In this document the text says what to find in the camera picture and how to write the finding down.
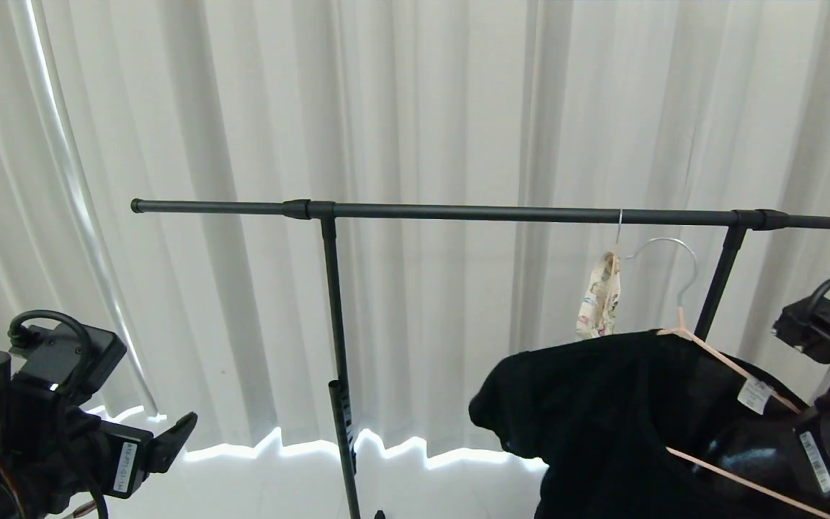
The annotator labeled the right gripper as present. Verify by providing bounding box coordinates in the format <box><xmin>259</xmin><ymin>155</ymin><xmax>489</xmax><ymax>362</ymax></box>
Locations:
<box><xmin>696</xmin><ymin>404</ymin><xmax>830</xmax><ymax>516</ymax></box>

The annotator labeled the black garment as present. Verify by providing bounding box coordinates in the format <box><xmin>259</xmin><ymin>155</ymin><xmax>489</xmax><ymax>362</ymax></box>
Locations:
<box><xmin>468</xmin><ymin>330</ymin><xmax>830</xmax><ymax>519</ymax></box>

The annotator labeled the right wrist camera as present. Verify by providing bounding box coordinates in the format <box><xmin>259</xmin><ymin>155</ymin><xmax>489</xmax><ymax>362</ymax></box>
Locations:
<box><xmin>772</xmin><ymin>297</ymin><xmax>830</xmax><ymax>365</ymax></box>

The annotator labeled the black clothes rack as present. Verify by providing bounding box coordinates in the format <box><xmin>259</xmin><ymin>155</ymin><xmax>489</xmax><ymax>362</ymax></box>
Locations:
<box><xmin>130</xmin><ymin>198</ymin><xmax>830</xmax><ymax>519</ymax></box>

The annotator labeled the cream printed garment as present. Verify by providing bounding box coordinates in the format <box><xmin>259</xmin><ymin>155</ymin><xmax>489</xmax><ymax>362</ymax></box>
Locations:
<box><xmin>576</xmin><ymin>250</ymin><xmax>622</xmax><ymax>340</ymax></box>

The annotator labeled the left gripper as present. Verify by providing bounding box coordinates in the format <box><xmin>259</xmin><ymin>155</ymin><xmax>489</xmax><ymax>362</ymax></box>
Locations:
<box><xmin>0</xmin><ymin>407</ymin><xmax>198</xmax><ymax>516</ymax></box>

